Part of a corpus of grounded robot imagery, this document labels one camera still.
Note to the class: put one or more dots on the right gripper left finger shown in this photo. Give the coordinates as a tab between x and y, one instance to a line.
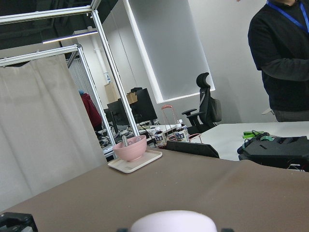
123	230

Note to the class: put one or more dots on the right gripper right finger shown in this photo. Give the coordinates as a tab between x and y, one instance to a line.
227	230

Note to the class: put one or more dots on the pink cup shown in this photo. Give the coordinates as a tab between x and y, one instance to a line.
174	221

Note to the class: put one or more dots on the beige tray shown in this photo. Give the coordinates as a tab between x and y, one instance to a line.
131	166

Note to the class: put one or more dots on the black bar device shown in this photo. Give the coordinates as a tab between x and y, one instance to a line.
193	148

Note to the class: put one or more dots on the pink bowl of ice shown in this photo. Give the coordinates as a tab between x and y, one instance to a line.
135	149

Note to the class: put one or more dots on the metal rod tool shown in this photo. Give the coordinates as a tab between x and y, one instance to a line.
124	140

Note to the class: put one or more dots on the green clip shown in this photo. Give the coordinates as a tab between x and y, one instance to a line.
251	134

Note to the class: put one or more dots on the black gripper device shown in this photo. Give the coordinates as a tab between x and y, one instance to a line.
280	152

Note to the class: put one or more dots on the small bottle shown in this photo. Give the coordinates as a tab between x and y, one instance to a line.
159	137
181	133

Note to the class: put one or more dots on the person in red jacket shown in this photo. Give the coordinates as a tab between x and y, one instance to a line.
93	114

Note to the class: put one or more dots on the beige curtain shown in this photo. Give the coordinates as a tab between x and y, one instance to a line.
46	137

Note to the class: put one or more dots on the black office chair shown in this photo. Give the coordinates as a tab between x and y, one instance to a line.
210	111

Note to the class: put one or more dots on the background black monitor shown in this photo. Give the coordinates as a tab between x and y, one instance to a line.
143	109

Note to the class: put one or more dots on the cardboard box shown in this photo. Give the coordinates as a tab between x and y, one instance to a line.
132	97

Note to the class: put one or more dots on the person in black sweater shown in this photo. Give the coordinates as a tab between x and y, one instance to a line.
278	38

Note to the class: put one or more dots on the copper wire bottle rack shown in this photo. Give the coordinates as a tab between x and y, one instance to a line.
170	118

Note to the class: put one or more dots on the aluminium cage frame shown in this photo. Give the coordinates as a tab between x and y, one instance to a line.
74	49

